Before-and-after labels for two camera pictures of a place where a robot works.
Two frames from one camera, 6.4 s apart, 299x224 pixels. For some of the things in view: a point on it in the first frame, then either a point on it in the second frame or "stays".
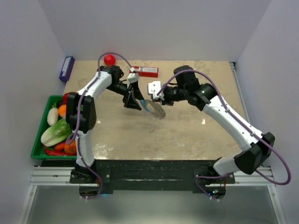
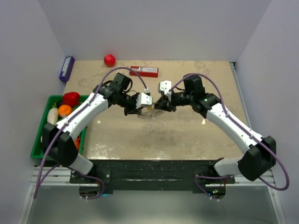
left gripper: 130,99 → 134,109
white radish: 53,115 stays
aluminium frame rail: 49,175 stays
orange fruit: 62,110 stays
